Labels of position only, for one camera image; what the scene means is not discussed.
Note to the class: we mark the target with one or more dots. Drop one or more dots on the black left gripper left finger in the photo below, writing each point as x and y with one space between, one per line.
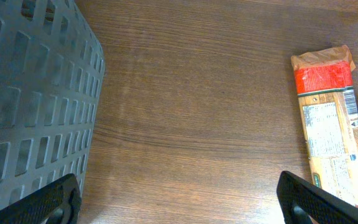
57 202

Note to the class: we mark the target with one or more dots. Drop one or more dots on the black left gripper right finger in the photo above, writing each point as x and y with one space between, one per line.
302 202

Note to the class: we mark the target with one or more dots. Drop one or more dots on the orange spaghetti packet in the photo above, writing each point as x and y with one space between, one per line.
329 117

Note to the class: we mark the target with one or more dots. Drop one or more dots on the grey plastic basket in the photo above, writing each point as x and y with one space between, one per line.
51 73

